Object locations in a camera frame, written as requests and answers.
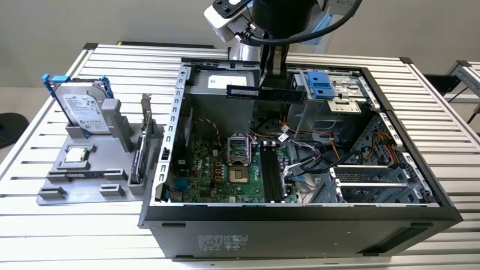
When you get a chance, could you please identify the orange red power wires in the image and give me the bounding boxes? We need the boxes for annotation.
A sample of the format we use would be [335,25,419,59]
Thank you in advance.
[369,131,400,169]

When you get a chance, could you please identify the grey power supply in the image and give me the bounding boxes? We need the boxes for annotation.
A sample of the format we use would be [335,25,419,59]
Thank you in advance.
[185,70,260,133]

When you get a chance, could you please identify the red black fan wire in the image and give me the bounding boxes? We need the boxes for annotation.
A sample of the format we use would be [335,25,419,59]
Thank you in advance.
[192,118,223,149]

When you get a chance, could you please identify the green motherboard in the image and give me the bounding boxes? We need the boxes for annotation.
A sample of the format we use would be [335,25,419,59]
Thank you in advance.
[171,137,301,204]

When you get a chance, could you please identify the metal drive cage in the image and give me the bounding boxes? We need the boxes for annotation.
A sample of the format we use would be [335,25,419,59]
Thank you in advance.
[287,70,372,141]

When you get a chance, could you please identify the perforated metal disk cage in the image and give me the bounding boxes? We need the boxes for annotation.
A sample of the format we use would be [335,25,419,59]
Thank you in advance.
[329,164,427,204]

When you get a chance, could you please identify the grey parts rack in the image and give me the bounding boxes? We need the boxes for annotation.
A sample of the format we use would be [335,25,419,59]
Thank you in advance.
[35,94,165,208]

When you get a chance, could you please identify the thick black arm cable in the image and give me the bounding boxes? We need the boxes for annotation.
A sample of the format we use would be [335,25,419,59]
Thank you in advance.
[239,0,363,47]

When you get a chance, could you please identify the dark blue RAM stick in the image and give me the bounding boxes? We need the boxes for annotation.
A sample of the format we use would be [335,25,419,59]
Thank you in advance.
[225,83,305,105]

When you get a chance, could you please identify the graphics card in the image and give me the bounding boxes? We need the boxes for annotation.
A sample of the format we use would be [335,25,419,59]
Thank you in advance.
[133,94,159,186]

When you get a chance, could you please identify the silver CPU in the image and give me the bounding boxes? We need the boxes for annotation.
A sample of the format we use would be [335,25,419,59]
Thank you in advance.
[64,146,91,163]

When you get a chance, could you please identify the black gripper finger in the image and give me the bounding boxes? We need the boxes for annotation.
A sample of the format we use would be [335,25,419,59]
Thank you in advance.
[257,44,293,104]

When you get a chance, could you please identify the metal socket cover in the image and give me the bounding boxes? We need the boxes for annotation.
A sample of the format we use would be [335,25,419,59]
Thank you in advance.
[227,131,251,166]

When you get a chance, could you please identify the black PC case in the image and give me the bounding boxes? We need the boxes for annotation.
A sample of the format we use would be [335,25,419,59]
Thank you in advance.
[136,56,464,261]

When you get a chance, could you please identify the CPU socket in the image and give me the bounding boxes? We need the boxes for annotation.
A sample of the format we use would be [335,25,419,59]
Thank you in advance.
[229,165,251,184]

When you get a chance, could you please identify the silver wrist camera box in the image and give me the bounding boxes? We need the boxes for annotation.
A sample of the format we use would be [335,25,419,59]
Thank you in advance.
[203,0,260,43]

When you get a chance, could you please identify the orange yellow drive wires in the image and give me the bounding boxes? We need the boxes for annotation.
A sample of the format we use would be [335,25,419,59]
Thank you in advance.
[283,116,343,160]

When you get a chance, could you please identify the blue disk bay latch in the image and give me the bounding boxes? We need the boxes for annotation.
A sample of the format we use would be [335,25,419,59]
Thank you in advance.
[305,71,335,100]

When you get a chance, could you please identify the hard disk in blue carrier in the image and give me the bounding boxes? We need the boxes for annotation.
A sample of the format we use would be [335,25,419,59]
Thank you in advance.
[41,72,116,138]

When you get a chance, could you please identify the black cable bundle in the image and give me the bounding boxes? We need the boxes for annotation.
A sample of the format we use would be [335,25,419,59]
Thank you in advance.
[296,146,361,177]

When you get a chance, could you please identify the black round object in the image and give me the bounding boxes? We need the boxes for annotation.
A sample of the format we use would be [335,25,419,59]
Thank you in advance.
[0,112,31,149]

